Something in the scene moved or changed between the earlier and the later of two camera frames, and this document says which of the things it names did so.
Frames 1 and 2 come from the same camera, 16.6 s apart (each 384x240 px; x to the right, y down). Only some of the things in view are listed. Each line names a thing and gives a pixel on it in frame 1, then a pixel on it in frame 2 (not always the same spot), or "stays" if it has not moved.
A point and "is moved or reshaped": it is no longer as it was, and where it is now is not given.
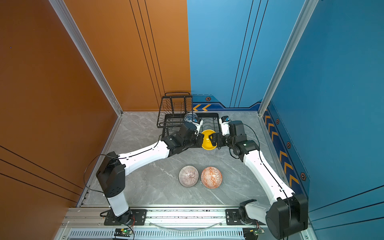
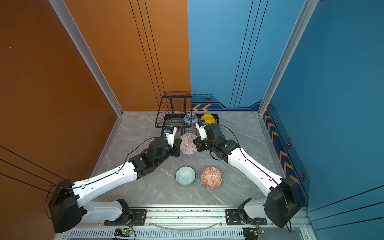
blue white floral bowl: [190, 117] stays
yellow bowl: [206, 143] is moved or reshaped
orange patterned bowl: [211, 177] stays
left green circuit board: [123, 232] stays
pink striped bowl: [188, 176] is moved or reshaped
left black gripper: [200, 137] to [176, 148]
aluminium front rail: [87, 223] stays
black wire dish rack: [174, 106] stays
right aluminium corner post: [308, 9] stays
